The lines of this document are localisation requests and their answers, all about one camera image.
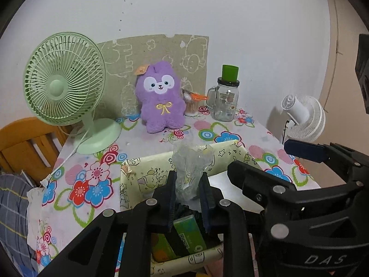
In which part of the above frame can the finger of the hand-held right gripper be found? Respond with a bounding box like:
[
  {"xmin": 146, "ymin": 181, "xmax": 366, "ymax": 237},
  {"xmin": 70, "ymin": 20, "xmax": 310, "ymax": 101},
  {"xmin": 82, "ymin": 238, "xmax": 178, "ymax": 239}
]
[
  {"xmin": 227, "ymin": 161, "xmax": 363, "ymax": 242},
  {"xmin": 284, "ymin": 139, "xmax": 369, "ymax": 185}
]

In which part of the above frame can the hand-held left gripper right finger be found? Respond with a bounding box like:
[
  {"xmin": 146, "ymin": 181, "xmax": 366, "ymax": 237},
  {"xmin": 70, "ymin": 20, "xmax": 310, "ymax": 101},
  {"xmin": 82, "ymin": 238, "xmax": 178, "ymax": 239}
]
[{"xmin": 198, "ymin": 171, "xmax": 256, "ymax": 277}]

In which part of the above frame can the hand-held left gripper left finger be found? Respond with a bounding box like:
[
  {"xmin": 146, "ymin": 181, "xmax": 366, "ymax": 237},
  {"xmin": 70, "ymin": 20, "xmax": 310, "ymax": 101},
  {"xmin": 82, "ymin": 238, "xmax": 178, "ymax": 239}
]
[{"xmin": 38, "ymin": 171, "xmax": 176, "ymax": 277}]

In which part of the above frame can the green packet with black band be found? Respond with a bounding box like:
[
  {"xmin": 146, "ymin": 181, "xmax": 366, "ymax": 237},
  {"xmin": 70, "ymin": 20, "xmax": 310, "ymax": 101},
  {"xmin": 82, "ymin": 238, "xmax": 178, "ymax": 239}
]
[{"xmin": 151, "ymin": 215, "xmax": 209, "ymax": 263}]

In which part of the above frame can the yellow printed storage box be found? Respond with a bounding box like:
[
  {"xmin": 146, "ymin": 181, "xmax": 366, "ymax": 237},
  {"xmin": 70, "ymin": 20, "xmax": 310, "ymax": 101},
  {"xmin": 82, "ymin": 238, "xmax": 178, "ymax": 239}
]
[{"xmin": 119, "ymin": 139, "xmax": 252, "ymax": 277}]

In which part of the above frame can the clear plastic bag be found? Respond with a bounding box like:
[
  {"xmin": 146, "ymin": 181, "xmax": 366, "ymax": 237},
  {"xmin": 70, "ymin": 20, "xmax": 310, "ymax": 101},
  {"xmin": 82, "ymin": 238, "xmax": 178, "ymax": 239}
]
[{"xmin": 171, "ymin": 142, "xmax": 215, "ymax": 203}]

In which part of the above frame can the white foam sheet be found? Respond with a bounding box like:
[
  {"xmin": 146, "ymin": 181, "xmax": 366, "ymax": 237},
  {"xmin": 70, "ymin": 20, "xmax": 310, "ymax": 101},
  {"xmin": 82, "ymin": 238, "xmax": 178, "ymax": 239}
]
[{"xmin": 189, "ymin": 171, "xmax": 260, "ymax": 213}]

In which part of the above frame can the white fan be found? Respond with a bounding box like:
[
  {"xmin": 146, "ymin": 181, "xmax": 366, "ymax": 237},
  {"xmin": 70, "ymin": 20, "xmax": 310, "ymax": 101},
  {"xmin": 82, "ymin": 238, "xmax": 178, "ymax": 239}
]
[{"xmin": 281, "ymin": 94, "xmax": 326, "ymax": 143}]

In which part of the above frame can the floral tablecloth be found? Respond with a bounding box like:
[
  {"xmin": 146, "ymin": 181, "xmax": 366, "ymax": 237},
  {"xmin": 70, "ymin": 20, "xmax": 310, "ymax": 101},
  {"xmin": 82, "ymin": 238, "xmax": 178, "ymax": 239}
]
[{"xmin": 27, "ymin": 108, "xmax": 321, "ymax": 277}]

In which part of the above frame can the glass jar mug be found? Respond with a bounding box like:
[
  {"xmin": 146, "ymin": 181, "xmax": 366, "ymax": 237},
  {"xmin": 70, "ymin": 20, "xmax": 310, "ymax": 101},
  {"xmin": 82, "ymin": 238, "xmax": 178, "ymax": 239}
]
[{"xmin": 205, "ymin": 76, "xmax": 241, "ymax": 122}]

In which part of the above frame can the purple plush toy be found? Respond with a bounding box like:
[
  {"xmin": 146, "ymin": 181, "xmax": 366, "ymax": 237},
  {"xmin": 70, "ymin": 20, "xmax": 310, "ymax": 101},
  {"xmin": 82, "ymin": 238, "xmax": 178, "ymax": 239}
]
[{"xmin": 134, "ymin": 61, "xmax": 187, "ymax": 134}]

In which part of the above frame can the cotton swab container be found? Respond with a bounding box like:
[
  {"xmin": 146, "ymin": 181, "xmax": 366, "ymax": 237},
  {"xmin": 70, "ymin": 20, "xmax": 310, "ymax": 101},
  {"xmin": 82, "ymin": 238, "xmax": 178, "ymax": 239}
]
[{"xmin": 182, "ymin": 89, "xmax": 201, "ymax": 118}]

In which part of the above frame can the green plastic cup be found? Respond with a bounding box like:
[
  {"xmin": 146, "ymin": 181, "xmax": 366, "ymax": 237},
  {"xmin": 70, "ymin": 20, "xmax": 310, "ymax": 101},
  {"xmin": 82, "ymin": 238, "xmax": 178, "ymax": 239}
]
[{"xmin": 222, "ymin": 64, "xmax": 239, "ymax": 81}]

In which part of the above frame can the doodled cardboard sheet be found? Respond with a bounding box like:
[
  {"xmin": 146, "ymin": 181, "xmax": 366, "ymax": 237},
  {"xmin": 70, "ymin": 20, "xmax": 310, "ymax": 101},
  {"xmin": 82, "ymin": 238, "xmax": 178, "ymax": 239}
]
[{"xmin": 96, "ymin": 34, "xmax": 210, "ymax": 119}]

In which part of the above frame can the blue plaid cloth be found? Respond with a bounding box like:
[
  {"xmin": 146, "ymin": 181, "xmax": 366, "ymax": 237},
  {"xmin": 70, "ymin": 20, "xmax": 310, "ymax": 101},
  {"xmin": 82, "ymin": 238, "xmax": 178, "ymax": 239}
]
[{"xmin": 0, "ymin": 172, "xmax": 39, "ymax": 275}]

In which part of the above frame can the green desk fan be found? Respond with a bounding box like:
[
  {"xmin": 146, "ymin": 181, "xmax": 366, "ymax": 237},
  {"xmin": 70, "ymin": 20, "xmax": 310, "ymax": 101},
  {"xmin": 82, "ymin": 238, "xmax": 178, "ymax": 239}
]
[{"xmin": 23, "ymin": 31, "xmax": 122, "ymax": 155}]

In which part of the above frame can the wooden chair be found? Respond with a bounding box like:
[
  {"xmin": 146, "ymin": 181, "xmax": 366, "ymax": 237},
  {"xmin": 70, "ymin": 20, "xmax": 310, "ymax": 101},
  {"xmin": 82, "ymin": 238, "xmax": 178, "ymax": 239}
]
[{"xmin": 0, "ymin": 117, "xmax": 73, "ymax": 177}]

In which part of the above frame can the black fan cable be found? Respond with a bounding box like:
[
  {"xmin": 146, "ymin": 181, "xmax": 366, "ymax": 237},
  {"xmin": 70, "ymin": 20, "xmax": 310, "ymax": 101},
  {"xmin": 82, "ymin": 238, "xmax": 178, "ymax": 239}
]
[{"xmin": 282, "ymin": 119, "xmax": 290, "ymax": 145}]

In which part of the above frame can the white fan power cable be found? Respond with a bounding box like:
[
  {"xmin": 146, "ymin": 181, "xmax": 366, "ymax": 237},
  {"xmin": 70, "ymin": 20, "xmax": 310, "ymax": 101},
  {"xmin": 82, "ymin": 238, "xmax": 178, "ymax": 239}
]
[{"xmin": 40, "ymin": 132, "xmax": 87, "ymax": 189}]

